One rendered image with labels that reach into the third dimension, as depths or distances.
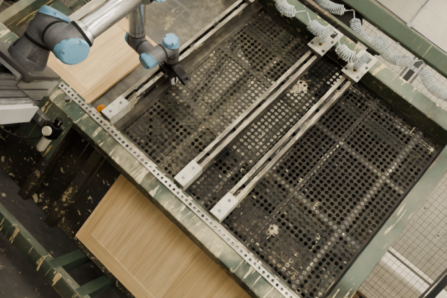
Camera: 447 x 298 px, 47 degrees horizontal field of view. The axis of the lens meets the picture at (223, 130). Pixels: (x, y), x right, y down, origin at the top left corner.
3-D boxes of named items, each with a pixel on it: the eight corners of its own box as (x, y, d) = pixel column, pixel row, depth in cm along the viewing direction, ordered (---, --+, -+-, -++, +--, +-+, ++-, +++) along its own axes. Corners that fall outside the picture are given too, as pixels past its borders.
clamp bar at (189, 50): (100, 115, 252) (93, 90, 231) (258, -14, 297) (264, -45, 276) (114, 128, 250) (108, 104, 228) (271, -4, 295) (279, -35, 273)
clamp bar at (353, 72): (205, 212, 235) (208, 195, 213) (356, 60, 280) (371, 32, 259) (221, 227, 232) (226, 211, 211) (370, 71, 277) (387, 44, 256)
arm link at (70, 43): (50, 52, 201) (159, -26, 213) (69, 74, 194) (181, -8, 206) (35, 32, 190) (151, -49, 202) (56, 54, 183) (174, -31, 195)
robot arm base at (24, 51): (28, 70, 194) (42, 48, 192) (0, 46, 196) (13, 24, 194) (50, 71, 209) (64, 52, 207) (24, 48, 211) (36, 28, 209)
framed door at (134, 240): (77, 234, 275) (74, 235, 273) (136, 155, 264) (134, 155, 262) (200, 360, 253) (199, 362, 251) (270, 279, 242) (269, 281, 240)
